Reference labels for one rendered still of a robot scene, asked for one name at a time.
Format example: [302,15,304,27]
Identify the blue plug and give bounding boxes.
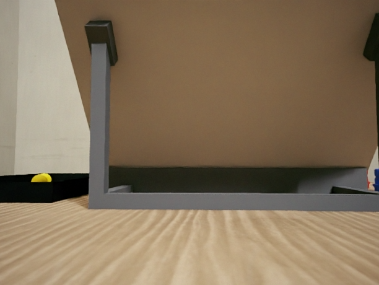
[373,169,379,191]

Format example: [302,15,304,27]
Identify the yellow ball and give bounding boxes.
[41,173,51,182]
[31,175,48,182]

